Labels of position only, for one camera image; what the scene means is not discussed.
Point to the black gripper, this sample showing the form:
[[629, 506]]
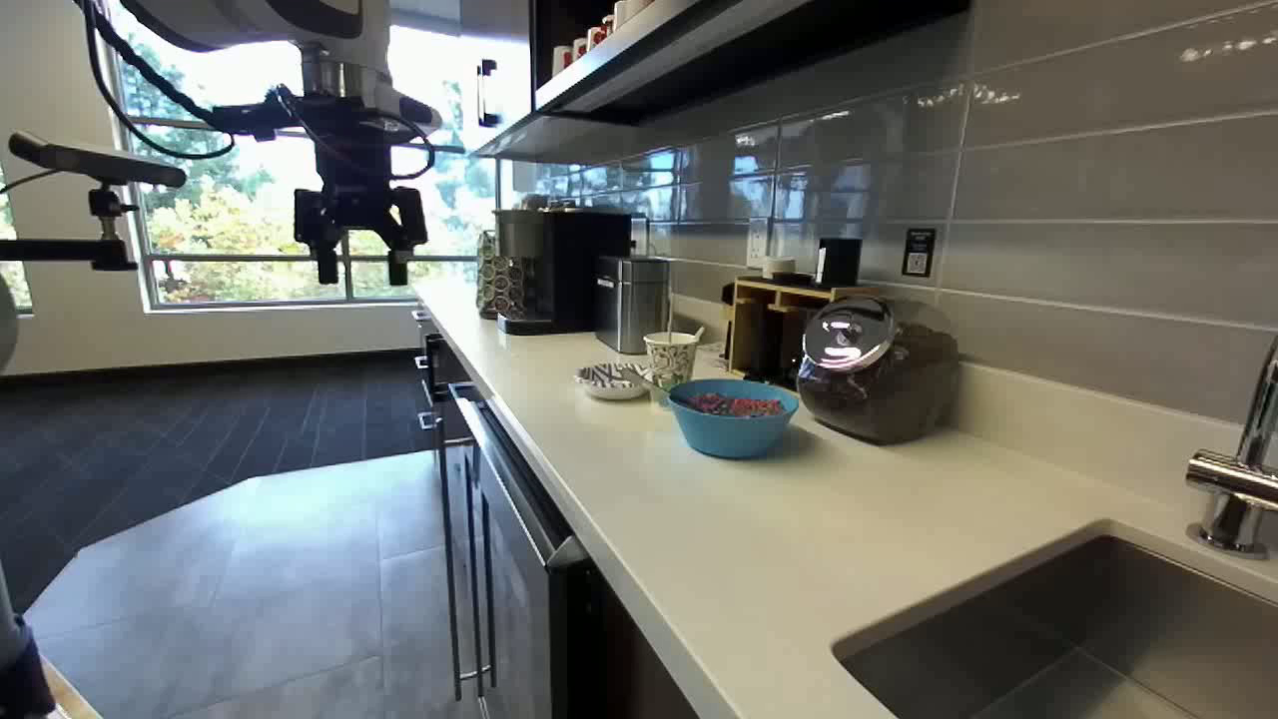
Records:
[[359, 201]]

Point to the small patterned bowl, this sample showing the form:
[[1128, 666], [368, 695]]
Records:
[[613, 386]]

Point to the blue plastic bowl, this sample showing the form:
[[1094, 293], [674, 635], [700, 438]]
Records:
[[730, 427]]

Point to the patterned bag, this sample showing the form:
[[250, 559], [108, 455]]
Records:
[[488, 277]]

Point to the large window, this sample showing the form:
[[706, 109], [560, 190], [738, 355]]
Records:
[[226, 214]]

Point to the black coffee machine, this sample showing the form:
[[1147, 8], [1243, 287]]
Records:
[[560, 264]]

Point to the stainless steel bin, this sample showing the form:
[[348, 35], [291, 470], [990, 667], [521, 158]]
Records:
[[632, 303]]

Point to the white patterned paper cup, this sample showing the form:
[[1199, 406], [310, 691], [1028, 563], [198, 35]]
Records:
[[668, 362]]

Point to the undercounter steel appliance door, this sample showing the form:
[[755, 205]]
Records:
[[515, 572]]

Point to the wooden countertop organizer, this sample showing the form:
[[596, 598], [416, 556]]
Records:
[[763, 325]]

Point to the black framed card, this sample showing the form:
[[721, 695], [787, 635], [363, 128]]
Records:
[[837, 261]]

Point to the dark wood lower cabinet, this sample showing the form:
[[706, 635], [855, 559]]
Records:
[[621, 666]]

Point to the stainless steel sink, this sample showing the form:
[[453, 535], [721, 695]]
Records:
[[1064, 642]]

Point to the chrome faucet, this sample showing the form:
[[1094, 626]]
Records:
[[1241, 483]]

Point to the black camera on stand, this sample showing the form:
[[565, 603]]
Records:
[[93, 162]]

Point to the black wall switch plate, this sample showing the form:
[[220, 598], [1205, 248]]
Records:
[[922, 248]]

